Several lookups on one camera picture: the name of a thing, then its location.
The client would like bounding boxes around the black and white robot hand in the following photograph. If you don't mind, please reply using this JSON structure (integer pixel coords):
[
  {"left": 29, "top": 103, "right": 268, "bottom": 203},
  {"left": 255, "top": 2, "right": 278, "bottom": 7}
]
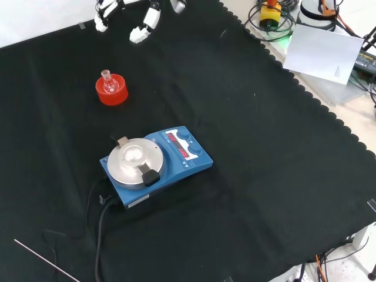
[{"left": 93, "top": 0, "right": 187, "bottom": 44}]

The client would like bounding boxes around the clear glass round-bottom flask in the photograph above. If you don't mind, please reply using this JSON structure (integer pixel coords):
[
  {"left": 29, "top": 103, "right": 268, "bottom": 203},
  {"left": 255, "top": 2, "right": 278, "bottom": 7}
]
[{"left": 101, "top": 69, "right": 119, "bottom": 95}]

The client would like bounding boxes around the yellow stop button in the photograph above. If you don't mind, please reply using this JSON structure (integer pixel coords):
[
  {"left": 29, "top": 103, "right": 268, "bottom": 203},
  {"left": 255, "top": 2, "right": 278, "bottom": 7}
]
[{"left": 259, "top": 0, "right": 283, "bottom": 30}]

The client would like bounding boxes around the black scalloped bench cloth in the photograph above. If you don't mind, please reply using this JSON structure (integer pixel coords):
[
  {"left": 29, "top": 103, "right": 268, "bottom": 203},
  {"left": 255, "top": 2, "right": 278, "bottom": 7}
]
[{"left": 0, "top": 0, "right": 376, "bottom": 282}]

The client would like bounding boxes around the heater with blue base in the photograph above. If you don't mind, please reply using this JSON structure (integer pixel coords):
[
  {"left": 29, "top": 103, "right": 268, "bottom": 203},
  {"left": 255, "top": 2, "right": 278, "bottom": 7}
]
[{"left": 99, "top": 126, "right": 214, "bottom": 210}]

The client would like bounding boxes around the pale board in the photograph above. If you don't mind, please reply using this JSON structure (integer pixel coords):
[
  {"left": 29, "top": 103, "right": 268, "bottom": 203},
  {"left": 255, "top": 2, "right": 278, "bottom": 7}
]
[{"left": 282, "top": 23, "right": 365, "bottom": 86}]

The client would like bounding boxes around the black power adapter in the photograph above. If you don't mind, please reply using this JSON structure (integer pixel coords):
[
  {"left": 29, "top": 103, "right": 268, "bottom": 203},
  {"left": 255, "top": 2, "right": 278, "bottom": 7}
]
[{"left": 352, "top": 49, "right": 376, "bottom": 78}]

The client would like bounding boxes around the black tripod leg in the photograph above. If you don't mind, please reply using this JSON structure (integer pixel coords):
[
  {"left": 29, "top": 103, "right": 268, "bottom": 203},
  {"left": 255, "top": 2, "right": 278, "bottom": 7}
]
[{"left": 362, "top": 26, "right": 376, "bottom": 51}]

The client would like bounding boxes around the thin glass rod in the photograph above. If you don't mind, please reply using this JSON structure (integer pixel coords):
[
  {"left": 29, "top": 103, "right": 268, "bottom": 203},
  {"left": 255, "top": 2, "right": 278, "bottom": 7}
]
[{"left": 14, "top": 239, "right": 80, "bottom": 282}]

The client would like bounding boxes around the white bench leg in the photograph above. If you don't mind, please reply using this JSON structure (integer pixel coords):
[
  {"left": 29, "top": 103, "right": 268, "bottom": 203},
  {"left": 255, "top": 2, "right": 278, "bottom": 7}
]
[{"left": 351, "top": 222, "right": 376, "bottom": 251}]

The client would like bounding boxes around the orange flask support ring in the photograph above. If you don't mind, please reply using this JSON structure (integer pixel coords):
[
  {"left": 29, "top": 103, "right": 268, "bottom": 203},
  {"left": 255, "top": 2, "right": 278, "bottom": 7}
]
[{"left": 95, "top": 73, "right": 129, "bottom": 106}]

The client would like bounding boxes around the black coiled cable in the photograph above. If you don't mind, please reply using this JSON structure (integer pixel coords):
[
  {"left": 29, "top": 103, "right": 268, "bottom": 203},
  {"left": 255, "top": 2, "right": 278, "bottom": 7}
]
[{"left": 246, "top": 0, "right": 296, "bottom": 42}]

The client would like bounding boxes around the orange cable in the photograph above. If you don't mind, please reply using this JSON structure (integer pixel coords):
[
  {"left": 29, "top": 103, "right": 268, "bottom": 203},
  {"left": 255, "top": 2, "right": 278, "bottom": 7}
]
[
  {"left": 315, "top": 254, "right": 327, "bottom": 282},
  {"left": 320, "top": 0, "right": 362, "bottom": 38}
]

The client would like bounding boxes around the thin black heater cable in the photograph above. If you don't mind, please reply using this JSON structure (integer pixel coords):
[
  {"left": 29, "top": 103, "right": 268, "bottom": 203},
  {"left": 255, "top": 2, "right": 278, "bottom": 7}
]
[{"left": 41, "top": 177, "right": 107, "bottom": 282}]

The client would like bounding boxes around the thick black heater power cable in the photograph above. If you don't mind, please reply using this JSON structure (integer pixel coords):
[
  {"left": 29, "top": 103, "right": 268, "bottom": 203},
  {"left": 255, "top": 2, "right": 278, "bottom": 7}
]
[{"left": 93, "top": 195, "right": 120, "bottom": 282}]

